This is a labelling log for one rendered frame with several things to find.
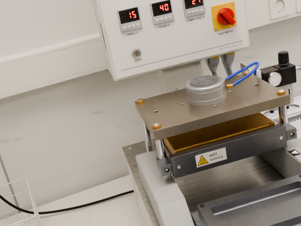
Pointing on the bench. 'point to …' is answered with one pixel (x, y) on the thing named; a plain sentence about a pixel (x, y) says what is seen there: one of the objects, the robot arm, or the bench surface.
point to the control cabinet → (170, 37)
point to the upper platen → (217, 132)
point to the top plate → (209, 102)
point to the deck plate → (208, 179)
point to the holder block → (257, 206)
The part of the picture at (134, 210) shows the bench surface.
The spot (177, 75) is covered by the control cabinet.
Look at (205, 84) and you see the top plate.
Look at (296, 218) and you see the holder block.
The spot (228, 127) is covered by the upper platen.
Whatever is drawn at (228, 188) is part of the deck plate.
